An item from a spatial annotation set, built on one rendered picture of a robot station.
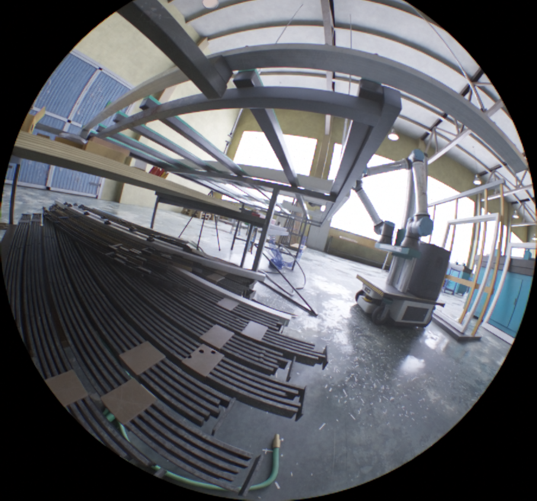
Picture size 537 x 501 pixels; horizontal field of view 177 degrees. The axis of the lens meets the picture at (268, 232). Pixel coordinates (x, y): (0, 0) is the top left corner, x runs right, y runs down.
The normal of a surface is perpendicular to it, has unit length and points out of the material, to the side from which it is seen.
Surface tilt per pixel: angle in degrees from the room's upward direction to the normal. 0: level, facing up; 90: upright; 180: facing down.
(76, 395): 0
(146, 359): 0
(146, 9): 90
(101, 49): 90
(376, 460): 0
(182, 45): 90
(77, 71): 90
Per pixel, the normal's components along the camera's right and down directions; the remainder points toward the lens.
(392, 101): -0.25, -0.03
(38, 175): 0.93, 0.27
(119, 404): 0.26, -0.96
